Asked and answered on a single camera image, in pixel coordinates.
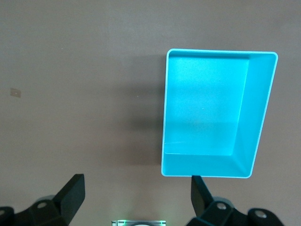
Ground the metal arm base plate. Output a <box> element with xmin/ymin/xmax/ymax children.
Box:
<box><xmin>111</xmin><ymin>219</ymin><xmax>167</xmax><ymax>226</ymax></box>

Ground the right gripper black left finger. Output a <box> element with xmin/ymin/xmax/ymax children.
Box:
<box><xmin>0</xmin><ymin>173</ymin><xmax>86</xmax><ymax>226</ymax></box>

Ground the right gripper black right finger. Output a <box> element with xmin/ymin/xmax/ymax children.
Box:
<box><xmin>188</xmin><ymin>175</ymin><xmax>285</xmax><ymax>226</ymax></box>

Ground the teal plastic bin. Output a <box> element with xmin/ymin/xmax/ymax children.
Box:
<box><xmin>160</xmin><ymin>48</ymin><xmax>279</xmax><ymax>180</ymax></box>

